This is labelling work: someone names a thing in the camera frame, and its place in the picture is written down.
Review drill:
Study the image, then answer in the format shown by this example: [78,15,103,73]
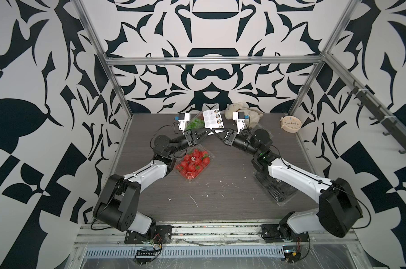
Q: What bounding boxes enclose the white sticker sheet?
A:
[202,105,224,129]

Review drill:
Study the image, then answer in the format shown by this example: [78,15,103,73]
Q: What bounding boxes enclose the strawberry clamshell box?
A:
[175,145,214,180]

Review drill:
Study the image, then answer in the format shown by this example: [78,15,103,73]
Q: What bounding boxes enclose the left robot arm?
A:
[93,128,211,237]

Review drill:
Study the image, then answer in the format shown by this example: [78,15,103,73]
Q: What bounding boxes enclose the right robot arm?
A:
[212,128,367,240]

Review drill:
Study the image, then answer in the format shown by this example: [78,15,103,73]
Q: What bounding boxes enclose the green and red grape box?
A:
[185,112,206,131]

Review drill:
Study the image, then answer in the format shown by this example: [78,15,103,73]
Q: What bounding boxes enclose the cream plush toy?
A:
[224,102,263,129]

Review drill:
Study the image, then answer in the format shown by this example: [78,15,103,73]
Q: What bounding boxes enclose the right circuit board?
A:
[282,245,301,263]

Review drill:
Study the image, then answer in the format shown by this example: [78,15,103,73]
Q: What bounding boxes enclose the circuit board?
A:
[282,245,301,263]
[134,249,159,265]

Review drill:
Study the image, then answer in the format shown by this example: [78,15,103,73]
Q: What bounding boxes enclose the left circuit board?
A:
[134,249,159,265]

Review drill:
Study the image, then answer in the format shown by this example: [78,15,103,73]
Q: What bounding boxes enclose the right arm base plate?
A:
[261,224,309,243]

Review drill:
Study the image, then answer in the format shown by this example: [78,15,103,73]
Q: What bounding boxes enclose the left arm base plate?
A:
[124,225,173,244]

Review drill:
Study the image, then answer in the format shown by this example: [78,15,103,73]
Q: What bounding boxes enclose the aluminium frame rail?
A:
[71,220,358,249]

